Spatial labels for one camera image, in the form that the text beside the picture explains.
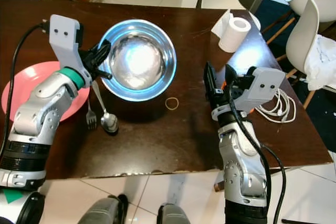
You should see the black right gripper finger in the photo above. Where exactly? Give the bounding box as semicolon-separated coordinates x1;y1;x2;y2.
205;62;219;103
225;65;242;91

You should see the shiny steel bowl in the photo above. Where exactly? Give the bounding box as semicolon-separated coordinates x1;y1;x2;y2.
99;19;177;102

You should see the silver metal spoon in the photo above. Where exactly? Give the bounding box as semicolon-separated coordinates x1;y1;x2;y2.
92;80;119;134

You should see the white toilet paper roll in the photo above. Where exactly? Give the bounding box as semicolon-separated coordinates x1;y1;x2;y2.
212;10;253;53

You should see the silver metal fork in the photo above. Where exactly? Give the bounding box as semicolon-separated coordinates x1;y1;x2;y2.
86;98;98;130

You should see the tan rubber band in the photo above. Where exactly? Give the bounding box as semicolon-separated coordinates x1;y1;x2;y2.
164;97;180;110

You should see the pink round plate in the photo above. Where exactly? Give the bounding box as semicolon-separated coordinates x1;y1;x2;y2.
1;61;90;123

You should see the dark wooden table leg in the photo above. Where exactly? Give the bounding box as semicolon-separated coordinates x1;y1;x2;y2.
214;179;227;193

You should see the white crumpled cloth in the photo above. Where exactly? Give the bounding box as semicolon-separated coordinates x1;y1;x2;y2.
304;34;336;91

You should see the grey right robot leg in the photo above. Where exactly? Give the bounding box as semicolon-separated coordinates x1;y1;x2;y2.
156;203;200;224

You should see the grey robot leg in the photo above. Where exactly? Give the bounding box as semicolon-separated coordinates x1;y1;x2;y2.
156;203;200;224
79;195;128;224

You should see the grey left robot leg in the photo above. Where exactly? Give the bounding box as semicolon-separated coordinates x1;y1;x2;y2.
79;195;128;224

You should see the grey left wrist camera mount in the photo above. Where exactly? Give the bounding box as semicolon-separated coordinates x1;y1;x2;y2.
49;14;85;83

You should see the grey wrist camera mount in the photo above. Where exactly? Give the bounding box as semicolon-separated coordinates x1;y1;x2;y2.
239;68;288;110
49;14;85;83

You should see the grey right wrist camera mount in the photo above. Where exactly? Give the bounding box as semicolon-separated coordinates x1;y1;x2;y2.
239;68;288;110

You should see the white coiled cable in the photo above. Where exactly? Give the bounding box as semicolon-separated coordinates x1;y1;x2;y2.
255;89;297;124

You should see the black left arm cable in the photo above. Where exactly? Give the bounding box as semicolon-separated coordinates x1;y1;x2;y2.
0;22;51;151

